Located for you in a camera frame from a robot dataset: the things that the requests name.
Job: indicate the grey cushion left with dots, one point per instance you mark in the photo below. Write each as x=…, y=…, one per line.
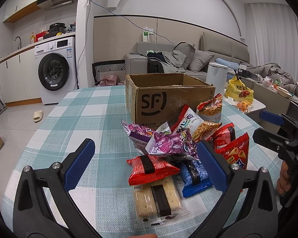
x=188, y=50

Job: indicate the teal checkered tablecloth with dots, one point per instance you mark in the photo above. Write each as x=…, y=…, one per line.
x=103, y=194

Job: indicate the orange noodle snack bag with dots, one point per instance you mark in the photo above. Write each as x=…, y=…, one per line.
x=211, y=110

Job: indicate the white curtain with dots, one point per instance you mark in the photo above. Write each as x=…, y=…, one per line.
x=272, y=36

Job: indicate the right hand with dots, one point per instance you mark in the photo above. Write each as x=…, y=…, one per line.
x=283, y=182

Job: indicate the purple snack bag rear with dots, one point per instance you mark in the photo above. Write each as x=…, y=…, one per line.
x=139, y=135

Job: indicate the grey cushion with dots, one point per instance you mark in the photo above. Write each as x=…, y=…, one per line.
x=200, y=60
x=188, y=50

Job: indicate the black patterned chair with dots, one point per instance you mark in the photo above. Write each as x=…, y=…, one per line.
x=106, y=68

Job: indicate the purple snack bag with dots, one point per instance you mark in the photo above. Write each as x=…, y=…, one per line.
x=139, y=135
x=179, y=144

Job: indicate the blue biscuit pack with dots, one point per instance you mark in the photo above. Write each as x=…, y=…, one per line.
x=195, y=178

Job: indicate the yellow plastic bag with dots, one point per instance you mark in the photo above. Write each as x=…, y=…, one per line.
x=238, y=91

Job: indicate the red biscuit pack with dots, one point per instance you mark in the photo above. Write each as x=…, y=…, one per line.
x=149, y=168

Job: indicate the red crisp chips bag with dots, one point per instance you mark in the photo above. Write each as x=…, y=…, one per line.
x=236, y=151

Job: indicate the white trash bin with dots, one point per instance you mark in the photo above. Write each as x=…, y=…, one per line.
x=217, y=76

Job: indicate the white noodle snack bag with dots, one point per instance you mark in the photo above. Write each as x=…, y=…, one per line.
x=188, y=119

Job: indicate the beige slipper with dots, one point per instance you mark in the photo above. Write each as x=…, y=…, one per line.
x=38, y=116

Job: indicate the SF cardboard box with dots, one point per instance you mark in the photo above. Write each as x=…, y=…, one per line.
x=153, y=99

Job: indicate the kitchen faucet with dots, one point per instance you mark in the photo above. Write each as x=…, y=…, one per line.
x=18, y=40

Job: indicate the grey cushion right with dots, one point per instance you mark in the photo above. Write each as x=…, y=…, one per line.
x=200, y=60

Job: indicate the white washing machine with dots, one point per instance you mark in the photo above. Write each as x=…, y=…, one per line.
x=57, y=70

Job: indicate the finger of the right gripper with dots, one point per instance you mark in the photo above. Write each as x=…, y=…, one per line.
x=268, y=139
x=272, y=118

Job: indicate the orange peels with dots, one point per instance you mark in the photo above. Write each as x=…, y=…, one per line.
x=244, y=106

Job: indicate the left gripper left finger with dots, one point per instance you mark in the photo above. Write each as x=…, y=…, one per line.
x=43, y=206

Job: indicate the purple snack bag front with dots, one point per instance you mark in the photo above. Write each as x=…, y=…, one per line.
x=179, y=144

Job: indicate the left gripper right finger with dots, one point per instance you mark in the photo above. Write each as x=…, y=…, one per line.
x=247, y=206

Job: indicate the black bag on sofa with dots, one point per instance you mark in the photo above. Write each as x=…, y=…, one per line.
x=154, y=66

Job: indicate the small red snack pack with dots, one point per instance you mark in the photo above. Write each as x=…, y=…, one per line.
x=223, y=136

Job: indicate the clear cracker pack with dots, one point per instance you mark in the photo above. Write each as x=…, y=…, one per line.
x=158, y=202

